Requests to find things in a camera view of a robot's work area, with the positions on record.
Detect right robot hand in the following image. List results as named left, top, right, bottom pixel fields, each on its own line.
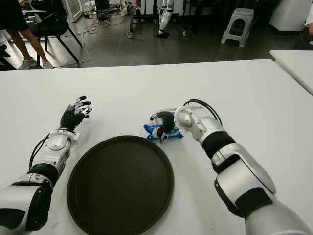
left=149, top=107, right=178, bottom=144

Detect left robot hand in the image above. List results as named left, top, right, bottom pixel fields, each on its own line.
left=60, top=96, right=94, bottom=132

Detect blue Oreo cookie packet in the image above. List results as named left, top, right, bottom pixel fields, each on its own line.
left=142, top=123, right=183, bottom=141

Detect dark brown round tray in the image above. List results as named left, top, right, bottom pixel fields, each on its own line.
left=66, top=135, right=175, bottom=235

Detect black chair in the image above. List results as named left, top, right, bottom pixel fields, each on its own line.
left=24, top=0, right=83, bottom=63

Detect white humanoid robot leg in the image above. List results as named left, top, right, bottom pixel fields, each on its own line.
left=156, top=0, right=176, bottom=39

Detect white framed panel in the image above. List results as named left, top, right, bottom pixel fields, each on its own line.
left=64, top=0, right=84, bottom=23

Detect person in black shorts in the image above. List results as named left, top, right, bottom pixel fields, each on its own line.
left=0, top=0, right=53, bottom=70

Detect white bag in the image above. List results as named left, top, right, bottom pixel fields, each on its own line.
left=119, top=0, right=130, bottom=16

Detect white plastic stool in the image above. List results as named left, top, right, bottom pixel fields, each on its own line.
left=221, top=7, right=255, bottom=47

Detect white side table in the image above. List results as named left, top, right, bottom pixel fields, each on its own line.
left=268, top=49, right=313, bottom=96

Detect white cabinet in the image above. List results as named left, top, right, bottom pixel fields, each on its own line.
left=268, top=0, right=313, bottom=32

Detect person in white shirt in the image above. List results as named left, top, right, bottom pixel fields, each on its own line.
left=303, top=12, right=313, bottom=46

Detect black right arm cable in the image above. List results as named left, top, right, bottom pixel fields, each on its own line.
left=183, top=98, right=224, bottom=126

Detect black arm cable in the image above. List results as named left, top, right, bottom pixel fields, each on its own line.
left=183, top=98, right=224, bottom=126
left=28, top=136, right=51, bottom=170

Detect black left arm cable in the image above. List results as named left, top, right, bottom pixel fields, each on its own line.
left=28, top=136, right=51, bottom=170

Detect cables on floor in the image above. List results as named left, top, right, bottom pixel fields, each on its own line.
left=82, top=3, right=125, bottom=35

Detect black rolling metal frame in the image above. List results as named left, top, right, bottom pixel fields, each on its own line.
left=126, top=0, right=199, bottom=39

